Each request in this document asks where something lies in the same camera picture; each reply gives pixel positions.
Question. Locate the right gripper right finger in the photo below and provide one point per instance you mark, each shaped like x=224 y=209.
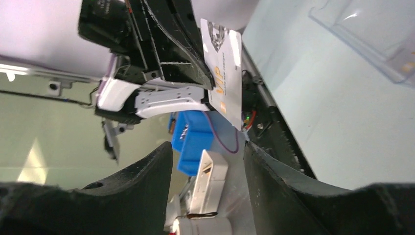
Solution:
x=286 y=202

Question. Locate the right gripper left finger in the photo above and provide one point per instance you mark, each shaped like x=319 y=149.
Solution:
x=131 y=201

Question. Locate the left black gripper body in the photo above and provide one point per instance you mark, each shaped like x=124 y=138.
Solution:
x=111 y=24

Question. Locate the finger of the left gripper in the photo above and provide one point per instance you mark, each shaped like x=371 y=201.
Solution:
x=178 y=42

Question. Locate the clear plastic card box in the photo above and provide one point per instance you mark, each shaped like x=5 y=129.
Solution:
x=381 y=31

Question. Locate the blue plastic bin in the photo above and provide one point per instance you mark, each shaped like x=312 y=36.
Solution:
x=195 y=131

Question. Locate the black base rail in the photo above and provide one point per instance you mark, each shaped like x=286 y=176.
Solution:
x=269 y=130

